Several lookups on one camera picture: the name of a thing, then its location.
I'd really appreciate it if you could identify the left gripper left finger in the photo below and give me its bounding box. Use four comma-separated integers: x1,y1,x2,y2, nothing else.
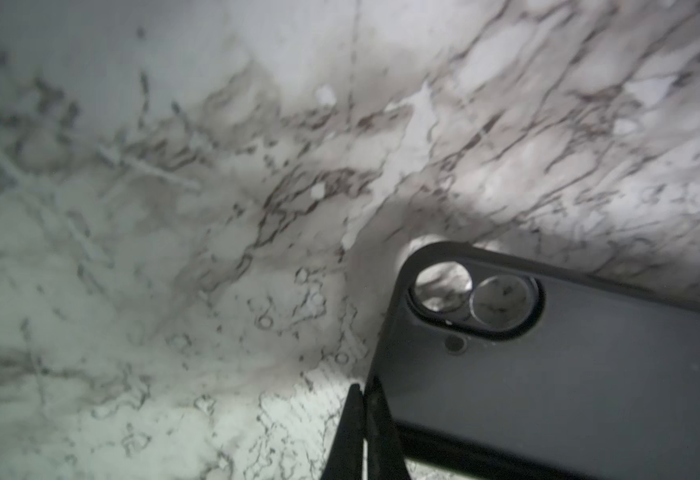
320,384,366,480

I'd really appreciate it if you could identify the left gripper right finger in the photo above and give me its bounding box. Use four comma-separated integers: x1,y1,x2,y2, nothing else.
364,377,412,480

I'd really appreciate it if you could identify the black phone case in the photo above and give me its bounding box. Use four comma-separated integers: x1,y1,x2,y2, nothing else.
369,242,700,479

